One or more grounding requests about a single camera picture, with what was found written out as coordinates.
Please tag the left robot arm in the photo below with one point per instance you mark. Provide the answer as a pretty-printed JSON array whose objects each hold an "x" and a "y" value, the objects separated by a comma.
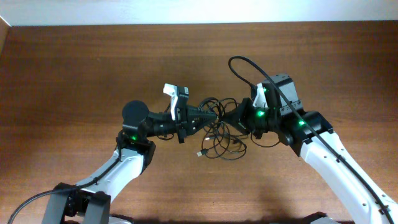
[{"x": 92, "y": 197}]

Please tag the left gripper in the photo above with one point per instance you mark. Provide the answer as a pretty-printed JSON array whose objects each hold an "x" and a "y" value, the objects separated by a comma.
[{"x": 185, "y": 120}]

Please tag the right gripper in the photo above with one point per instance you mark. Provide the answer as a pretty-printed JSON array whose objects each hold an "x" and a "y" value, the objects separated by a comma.
[{"x": 240, "y": 118}]

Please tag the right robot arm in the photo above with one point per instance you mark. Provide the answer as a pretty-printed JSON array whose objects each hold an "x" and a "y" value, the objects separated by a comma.
[{"x": 275, "y": 107}]

